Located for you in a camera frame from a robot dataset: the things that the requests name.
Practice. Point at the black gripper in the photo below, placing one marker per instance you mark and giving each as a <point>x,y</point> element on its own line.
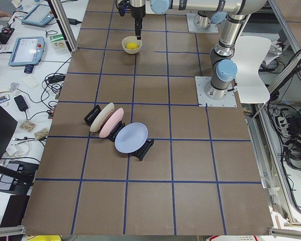
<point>137,10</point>

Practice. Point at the beige ceramic bowl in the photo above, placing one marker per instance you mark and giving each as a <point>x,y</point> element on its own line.
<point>129,39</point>

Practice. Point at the yellow lemon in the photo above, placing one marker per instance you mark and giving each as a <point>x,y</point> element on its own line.
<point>132,46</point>

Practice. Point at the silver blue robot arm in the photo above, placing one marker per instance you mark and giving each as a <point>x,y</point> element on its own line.
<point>224,69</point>

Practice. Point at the white green box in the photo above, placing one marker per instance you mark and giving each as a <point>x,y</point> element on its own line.
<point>57,41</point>

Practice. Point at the far teach pendant tablet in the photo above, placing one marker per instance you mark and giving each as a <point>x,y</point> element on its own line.
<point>39,16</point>

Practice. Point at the teach pendant tablet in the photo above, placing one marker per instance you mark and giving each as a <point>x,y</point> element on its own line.
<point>39,16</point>
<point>27,51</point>

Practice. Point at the cream plate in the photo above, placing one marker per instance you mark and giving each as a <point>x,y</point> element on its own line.
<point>102,117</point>

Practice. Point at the black power adapter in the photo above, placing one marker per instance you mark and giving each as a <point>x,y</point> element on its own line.
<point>56,78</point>

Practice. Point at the pink plate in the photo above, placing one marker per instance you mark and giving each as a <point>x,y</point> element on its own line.
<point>111,123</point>

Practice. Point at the white chair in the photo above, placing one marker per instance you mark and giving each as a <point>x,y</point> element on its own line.
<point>249,53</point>

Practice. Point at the near teach pendant tablet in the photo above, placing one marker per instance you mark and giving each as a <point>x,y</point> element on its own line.
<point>27,51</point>

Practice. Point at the dark blue round tin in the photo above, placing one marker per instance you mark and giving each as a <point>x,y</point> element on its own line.
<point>28,69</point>

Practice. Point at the lavender blue plate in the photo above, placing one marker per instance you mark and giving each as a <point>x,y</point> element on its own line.
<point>131,138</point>

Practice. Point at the black plate rack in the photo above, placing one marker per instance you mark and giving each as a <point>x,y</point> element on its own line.
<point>140,153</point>

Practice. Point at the black smartphone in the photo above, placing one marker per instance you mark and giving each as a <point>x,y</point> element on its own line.
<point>21,103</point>

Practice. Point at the bag of nuts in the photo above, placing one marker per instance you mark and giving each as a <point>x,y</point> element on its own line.
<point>28,126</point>
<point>41,134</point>

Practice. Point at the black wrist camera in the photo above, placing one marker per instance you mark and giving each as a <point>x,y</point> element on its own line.
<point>122,6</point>

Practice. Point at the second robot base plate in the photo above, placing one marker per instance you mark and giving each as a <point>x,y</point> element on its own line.
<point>200,24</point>

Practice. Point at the aluminium frame post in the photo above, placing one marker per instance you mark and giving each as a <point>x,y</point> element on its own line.
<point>63,23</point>

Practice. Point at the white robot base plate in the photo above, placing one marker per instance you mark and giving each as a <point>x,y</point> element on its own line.
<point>204,100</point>

